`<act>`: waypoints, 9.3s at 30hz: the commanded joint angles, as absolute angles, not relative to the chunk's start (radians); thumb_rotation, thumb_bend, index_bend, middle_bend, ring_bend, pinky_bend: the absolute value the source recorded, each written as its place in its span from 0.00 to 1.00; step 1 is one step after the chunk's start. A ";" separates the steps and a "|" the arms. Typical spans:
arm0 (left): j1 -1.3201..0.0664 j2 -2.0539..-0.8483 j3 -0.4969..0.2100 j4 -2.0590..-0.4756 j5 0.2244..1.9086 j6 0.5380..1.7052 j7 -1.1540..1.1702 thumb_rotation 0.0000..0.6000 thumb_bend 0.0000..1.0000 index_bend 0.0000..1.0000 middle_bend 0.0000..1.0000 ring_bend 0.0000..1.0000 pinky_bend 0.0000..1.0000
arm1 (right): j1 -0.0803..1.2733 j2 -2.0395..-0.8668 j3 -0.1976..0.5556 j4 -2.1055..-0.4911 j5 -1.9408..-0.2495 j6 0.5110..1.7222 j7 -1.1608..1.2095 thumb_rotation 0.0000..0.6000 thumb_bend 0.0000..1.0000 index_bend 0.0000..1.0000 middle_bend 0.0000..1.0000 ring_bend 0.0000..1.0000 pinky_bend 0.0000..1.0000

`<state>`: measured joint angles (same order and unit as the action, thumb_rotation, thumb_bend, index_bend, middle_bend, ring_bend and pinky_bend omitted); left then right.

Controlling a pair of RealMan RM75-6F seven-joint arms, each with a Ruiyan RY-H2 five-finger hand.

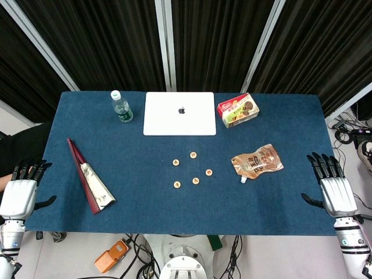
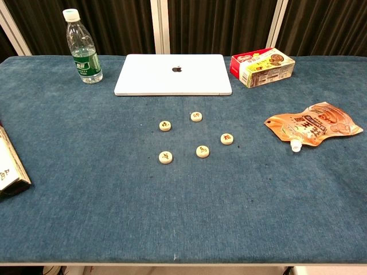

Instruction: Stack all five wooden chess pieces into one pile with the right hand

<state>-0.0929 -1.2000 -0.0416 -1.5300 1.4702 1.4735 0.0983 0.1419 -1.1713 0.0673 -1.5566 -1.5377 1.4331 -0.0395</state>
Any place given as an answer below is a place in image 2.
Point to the silver closed laptop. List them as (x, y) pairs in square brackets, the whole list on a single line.
[(149, 77)]

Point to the white frame post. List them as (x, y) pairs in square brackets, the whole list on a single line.
[(277, 23), (160, 25), (14, 31)]

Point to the cream chess piece horse character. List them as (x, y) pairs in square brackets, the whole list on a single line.
[(202, 151)]

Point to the cream chess piece minister character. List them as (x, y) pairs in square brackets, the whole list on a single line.
[(226, 139)]

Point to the blue table cloth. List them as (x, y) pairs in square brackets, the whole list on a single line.
[(114, 200)]

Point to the orange spouted drink pouch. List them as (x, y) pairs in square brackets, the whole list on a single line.
[(315, 123)]

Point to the cream chess piece soldier character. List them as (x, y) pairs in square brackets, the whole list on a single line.
[(165, 157)]

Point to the cream chess piece general character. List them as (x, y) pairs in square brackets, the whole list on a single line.
[(196, 116)]

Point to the dark pleated curtain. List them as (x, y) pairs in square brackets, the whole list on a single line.
[(329, 25), (218, 25), (120, 25)]

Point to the red yellow cookie box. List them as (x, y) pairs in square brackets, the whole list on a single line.
[(258, 61)]

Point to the cream chess piece cannon character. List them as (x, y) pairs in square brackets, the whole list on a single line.
[(165, 125)]

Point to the clear plastic water bottle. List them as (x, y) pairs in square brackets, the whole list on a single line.
[(86, 66)]

